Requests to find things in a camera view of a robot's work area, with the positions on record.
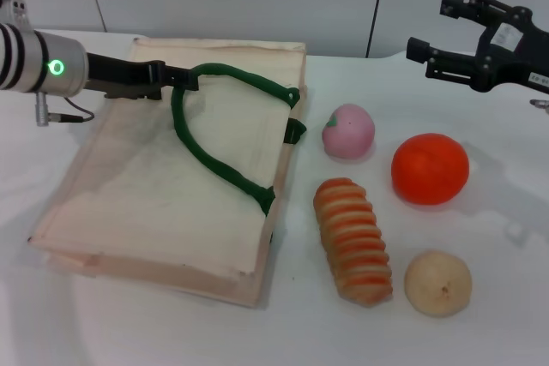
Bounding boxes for dark vertical background rod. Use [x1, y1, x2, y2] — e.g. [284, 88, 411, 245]
[366, 0, 389, 58]

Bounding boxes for pink toy peach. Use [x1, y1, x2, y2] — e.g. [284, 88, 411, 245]
[321, 102, 377, 160]

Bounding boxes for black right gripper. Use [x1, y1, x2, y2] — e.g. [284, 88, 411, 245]
[406, 0, 549, 95]

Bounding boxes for white handbag with green handles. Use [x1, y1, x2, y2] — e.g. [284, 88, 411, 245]
[27, 36, 310, 309]

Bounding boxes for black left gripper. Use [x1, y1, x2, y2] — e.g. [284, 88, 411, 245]
[85, 52, 201, 100]

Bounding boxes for orange striped ribbed bread roll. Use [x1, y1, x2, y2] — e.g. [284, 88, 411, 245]
[312, 177, 394, 308]

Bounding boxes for orange toy fruit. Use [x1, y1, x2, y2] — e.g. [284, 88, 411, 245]
[390, 132, 471, 206]

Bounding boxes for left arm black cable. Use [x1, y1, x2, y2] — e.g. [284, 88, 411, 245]
[35, 91, 95, 128]

